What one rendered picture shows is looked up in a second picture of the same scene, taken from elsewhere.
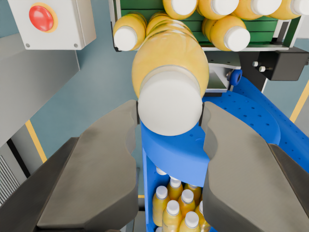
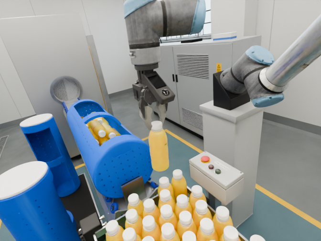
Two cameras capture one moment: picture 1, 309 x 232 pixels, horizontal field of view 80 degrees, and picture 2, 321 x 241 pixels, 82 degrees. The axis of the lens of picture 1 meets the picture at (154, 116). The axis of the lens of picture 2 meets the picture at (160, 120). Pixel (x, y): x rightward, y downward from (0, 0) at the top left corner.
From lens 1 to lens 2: 0.54 m
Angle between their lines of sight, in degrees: 37
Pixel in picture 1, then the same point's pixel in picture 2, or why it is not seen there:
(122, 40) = (178, 171)
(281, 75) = (91, 216)
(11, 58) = not seen: hidden behind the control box
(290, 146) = (39, 210)
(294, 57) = (90, 227)
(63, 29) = (197, 160)
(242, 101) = (109, 189)
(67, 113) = not seen: hidden behind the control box
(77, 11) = (197, 169)
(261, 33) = not seen: outside the picture
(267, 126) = (100, 172)
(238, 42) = (133, 196)
